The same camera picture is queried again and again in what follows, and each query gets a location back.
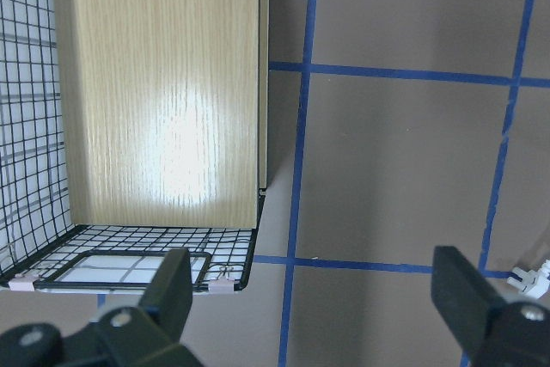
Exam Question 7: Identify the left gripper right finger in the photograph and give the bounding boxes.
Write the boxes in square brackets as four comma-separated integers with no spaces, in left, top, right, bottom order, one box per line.
[431,246,508,341]

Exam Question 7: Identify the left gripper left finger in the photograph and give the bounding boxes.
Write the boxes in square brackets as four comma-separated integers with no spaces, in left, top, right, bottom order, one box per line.
[138,248,192,342]

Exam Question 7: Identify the wooden board in basket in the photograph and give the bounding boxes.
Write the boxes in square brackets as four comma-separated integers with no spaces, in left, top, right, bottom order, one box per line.
[54,0,268,229]

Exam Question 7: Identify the white toaster power cord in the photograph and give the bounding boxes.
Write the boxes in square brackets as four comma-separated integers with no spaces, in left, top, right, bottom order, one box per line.
[506,257,550,298]

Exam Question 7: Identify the wire grid basket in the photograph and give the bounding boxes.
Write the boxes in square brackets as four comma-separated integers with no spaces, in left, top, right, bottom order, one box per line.
[1,0,269,293]

